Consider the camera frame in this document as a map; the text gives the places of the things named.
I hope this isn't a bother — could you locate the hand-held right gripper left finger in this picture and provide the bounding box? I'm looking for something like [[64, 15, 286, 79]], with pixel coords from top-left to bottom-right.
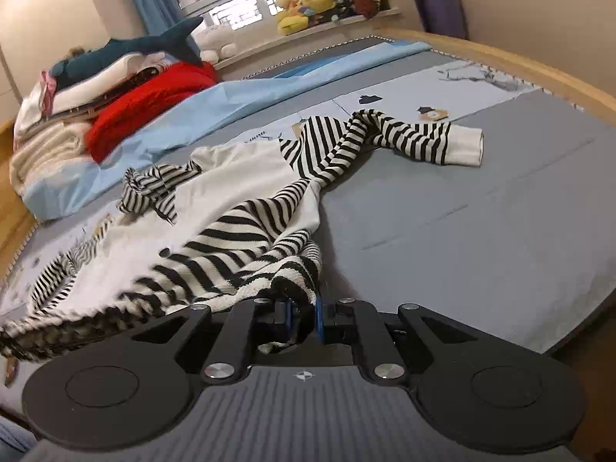
[[132, 297, 296, 387]]

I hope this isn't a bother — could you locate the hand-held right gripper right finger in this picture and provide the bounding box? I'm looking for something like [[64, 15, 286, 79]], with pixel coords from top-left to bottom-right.
[[313, 297, 482, 387]]

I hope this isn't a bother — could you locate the black white striped baby garment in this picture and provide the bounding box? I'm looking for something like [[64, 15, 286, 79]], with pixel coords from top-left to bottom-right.
[[0, 110, 483, 363]]

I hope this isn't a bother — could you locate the grey printed bed cover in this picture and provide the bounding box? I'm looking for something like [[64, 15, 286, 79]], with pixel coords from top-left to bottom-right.
[[0, 29, 616, 386]]

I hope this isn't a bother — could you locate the light blue bedsheet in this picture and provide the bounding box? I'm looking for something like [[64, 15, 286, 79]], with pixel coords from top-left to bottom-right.
[[24, 41, 431, 222]]

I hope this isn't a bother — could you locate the red folded blanket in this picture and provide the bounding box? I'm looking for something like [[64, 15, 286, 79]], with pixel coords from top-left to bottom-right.
[[87, 61, 219, 163]]

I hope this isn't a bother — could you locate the cream knitted blanket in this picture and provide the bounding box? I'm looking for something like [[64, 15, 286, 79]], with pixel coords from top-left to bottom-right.
[[10, 122, 97, 193]]

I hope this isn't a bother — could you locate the person's blue jeans leg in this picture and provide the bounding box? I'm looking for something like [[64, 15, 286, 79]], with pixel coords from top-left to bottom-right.
[[0, 416, 37, 462]]

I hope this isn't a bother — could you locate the window sill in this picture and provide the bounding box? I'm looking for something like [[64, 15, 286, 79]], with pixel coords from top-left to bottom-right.
[[212, 7, 401, 70]]

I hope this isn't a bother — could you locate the white folded blanket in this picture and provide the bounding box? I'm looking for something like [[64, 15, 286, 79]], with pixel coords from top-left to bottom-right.
[[14, 53, 169, 119]]

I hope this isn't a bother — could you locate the yellow plush toy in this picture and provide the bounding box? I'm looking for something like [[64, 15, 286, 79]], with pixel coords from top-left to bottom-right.
[[276, 0, 340, 35]]

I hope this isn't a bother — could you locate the blue shark plush toy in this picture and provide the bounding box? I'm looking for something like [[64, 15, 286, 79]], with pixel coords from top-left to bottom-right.
[[50, 16, 205, 80]]

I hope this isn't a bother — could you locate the pink cloth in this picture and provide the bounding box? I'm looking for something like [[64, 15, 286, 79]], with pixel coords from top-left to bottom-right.
[[39, 71, 59, 116]]

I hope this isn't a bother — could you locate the blue curtain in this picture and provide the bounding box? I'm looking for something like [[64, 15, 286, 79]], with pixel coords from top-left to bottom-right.
[[118, 0, 186, 42]]

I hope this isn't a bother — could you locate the wooden bed frame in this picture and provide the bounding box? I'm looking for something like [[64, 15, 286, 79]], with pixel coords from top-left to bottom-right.
[[375, 26, 616, 126]]

